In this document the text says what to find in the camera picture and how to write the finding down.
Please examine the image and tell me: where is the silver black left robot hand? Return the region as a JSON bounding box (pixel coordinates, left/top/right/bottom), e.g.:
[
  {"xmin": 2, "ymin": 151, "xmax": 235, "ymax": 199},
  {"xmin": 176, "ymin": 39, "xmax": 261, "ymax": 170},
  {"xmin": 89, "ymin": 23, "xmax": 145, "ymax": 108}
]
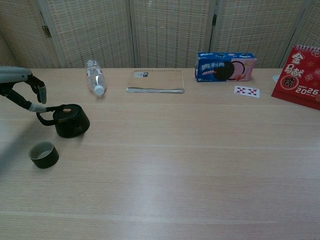
[{"xmin": 0, "ymin": 66, "xmax": 48, "ymax": 113}]

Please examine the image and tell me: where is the black ceramic teapot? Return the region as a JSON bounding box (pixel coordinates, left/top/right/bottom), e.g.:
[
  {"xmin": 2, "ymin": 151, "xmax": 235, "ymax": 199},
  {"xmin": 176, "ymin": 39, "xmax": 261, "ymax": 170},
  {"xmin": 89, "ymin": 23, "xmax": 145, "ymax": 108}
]
[{"xmin": 36, "ymin": 103, "xmax": 91, "ymax": 139}]

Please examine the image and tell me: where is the clear plastic water bottle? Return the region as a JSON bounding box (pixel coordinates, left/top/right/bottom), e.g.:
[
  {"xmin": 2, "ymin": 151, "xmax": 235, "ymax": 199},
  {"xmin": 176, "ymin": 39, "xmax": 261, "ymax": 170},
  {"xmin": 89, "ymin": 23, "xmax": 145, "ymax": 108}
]
[{"xmin": 85, "ymin": 59, "xmax": 108, "ymax": 99}]

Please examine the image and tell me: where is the black teacup with pale inside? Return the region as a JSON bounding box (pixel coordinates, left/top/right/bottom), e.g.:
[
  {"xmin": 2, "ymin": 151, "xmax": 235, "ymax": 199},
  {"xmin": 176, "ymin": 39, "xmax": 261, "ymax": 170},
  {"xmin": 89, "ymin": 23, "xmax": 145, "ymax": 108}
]
[{"xmin": 28, "ymin": 140, "xmax": 60, "ymax": 169}]

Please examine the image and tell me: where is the brown spiral notebook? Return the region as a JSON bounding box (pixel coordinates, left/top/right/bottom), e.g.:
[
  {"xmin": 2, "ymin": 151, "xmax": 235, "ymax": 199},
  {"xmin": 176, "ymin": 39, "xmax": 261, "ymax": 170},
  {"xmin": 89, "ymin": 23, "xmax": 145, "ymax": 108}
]
[{"xmin": 125, "ymin": 69, "xmax": 186, "ymax": 94}]

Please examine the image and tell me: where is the woven bamboo folding screen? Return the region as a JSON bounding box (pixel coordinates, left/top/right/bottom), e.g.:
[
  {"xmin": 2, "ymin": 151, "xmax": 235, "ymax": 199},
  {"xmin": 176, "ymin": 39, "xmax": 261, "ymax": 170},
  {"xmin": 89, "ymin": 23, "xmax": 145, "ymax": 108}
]
[{"xmin": 0, "ymin": 0, "xmax": 320, "ymax": 76}]

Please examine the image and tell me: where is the blue pink cookie box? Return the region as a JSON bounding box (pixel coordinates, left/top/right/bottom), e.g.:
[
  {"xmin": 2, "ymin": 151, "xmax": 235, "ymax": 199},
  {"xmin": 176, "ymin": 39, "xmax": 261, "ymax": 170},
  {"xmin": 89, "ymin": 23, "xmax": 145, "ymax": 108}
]
[{"xmin": 194, "ymin": 51, "xmax": 257, "ymax": 84}]

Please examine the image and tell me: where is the playing card with red hearts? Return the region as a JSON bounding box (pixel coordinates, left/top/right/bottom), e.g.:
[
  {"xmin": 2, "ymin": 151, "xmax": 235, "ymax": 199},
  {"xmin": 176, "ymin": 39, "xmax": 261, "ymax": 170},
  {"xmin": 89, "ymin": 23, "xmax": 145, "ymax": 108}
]
[{"xmin": 233, "ymin": 85, "xmax": 261, "ymax": 99}]

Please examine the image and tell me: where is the red 2026 desk calendar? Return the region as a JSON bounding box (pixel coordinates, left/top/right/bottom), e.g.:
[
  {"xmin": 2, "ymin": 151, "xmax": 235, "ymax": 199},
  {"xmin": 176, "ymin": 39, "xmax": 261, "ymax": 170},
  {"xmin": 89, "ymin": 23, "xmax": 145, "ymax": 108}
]
[{"xmin": 271, "ymin": 44, "xmax": 320, "ymax": 111}]

